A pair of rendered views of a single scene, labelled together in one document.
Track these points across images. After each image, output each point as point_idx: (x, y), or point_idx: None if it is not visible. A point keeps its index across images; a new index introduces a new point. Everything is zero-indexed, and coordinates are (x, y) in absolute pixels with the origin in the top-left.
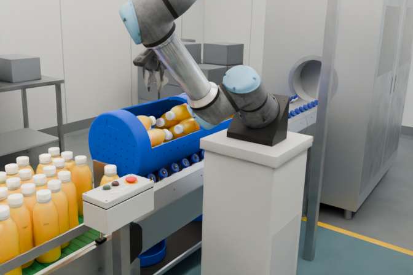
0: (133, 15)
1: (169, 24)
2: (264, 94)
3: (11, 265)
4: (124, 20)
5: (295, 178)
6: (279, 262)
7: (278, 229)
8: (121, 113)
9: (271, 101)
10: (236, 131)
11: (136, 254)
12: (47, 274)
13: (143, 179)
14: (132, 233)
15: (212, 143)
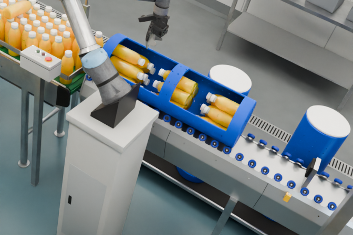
0: None
1: None
2: (97, 79)
3: (7, 46)
4: None
5: (100, 155)
6: (78, 188)
7: (77, 166)
8: (114, 38)
9: (106, 91)
10: None
11: (63, 104)
12: (17, 63)
13: (51, 64)
14: (62, 92)
15: None
